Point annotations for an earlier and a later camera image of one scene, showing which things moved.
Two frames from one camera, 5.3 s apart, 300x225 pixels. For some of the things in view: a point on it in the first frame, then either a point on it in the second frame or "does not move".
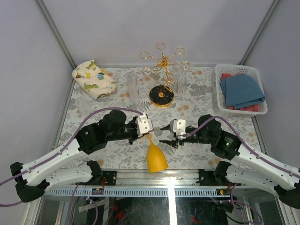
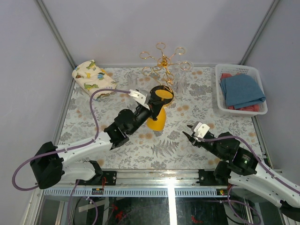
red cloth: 251,108 does not move
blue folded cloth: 240,91 does not move
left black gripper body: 130,131 to 152,111
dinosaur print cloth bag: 93,80 does not move
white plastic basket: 239,90 does not move
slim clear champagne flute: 184,66 does not move
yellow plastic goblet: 156,160 to 159,124
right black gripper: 175,143 to 194,141
